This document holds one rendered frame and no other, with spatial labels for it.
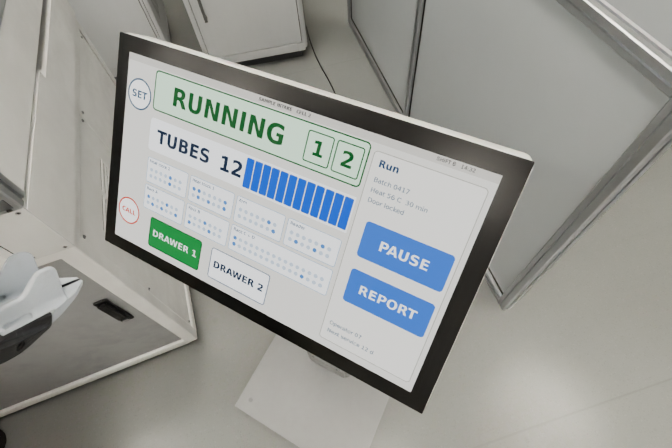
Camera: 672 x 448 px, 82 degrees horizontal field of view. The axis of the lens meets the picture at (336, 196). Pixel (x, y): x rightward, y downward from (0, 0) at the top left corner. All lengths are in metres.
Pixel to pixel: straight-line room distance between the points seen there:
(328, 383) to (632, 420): 0.98
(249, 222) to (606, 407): 1.42
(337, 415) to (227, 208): 1.05
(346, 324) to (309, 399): 0.99
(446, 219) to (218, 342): 1.30
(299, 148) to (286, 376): 1.13
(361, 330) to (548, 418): 1.18
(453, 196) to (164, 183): 0.38
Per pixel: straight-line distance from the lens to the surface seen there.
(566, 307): 1.74
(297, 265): 0.48
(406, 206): 0.41
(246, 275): 0.53
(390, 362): 0.49
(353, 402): 1.44
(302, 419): 1.46
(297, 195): 0.45
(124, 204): 0.64
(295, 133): 0.44
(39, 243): 0.94
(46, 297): 0.47
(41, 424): 1.84
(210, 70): 0.50
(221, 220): 0.52
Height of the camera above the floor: 1.47
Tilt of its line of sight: 55 degrees down
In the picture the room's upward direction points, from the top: 5 degrees counter-clockwise
